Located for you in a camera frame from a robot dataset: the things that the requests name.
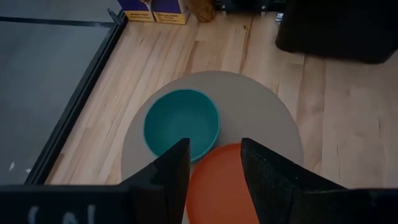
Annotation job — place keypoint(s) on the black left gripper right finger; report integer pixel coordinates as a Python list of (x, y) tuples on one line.
[(273, 183)]

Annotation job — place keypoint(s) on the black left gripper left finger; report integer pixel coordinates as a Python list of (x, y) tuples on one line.
[(168, 186)]

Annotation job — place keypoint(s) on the orange plate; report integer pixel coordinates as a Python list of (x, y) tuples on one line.
[(217, 186)]

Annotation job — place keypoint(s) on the teal bowl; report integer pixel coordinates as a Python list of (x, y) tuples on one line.
[(182, 119)]

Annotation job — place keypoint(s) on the purple cereal box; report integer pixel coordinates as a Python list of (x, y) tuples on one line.
[(164, 11)]

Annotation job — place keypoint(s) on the amber textured glass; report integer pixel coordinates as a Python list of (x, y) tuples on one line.
[(202, 11)]

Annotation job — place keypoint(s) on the grey round placemat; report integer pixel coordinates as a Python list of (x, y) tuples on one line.
[(255, 118)]

